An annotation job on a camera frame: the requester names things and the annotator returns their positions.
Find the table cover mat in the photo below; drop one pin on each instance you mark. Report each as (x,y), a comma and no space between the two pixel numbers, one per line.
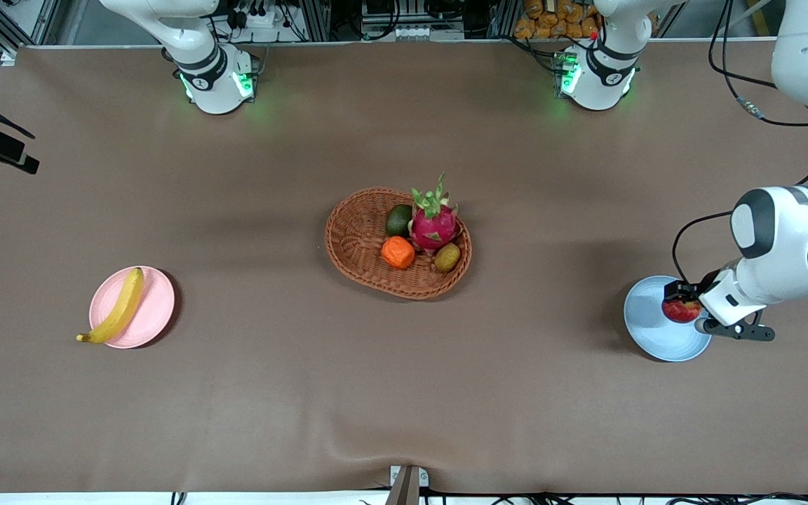
(404,386)

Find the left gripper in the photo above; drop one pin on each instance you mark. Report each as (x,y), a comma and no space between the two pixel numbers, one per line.
(693,289)

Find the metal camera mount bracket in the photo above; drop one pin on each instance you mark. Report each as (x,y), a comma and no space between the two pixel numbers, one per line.
(407,487)

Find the red apple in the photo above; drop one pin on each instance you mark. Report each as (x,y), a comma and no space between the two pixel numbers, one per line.
(681,312)

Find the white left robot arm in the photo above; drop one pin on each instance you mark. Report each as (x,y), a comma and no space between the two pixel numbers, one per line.
(783,238)

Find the white power strip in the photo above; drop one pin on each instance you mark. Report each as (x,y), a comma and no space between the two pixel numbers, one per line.
(264,17)

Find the light blue plate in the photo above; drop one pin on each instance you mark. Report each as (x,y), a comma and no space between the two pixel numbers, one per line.
(656,337)

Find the dark green avocado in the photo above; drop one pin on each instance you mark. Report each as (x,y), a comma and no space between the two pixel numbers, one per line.
(397,221)

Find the orange fruit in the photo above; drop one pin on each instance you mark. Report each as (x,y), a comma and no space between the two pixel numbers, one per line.
(398,252)

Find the aluminium frame post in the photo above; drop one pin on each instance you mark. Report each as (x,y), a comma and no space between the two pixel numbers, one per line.
(316,17)
(506,17)

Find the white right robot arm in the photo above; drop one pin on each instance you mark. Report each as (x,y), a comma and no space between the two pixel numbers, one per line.
(207,77)

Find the pink dragon fruit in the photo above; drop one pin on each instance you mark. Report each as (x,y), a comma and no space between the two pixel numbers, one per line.
(434,226)

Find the pink plate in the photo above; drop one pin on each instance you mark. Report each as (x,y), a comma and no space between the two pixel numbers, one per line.
(155,315)

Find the woven wicker basket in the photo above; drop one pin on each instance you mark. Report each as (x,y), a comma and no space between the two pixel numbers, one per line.
(355,242)

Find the green-brown kiwi fruit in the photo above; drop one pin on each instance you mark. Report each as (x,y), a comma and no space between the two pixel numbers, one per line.
(447,257)

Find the yellow banana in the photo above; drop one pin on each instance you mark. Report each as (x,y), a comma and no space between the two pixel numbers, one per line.
(120,312)

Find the orange snack bags pile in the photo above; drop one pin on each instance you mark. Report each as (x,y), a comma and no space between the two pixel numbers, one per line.
(551,21)

